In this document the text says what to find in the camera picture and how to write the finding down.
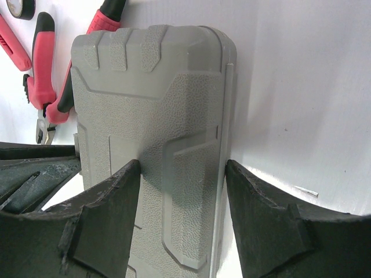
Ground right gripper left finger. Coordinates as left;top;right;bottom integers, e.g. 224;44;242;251
1;159;141;277

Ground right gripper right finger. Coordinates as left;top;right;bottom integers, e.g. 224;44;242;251
225;160;370;277

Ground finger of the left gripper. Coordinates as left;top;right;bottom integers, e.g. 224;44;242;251
1;142;81;213

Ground red black pliers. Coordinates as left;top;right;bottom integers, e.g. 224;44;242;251
23;0;128;145

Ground grey plastic tool case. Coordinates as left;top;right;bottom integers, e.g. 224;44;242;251
71;25;237;277

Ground red utility knife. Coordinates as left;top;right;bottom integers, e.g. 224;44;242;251
0;16;32;72

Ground black tape roll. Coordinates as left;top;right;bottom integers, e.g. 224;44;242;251
6;0;35;20

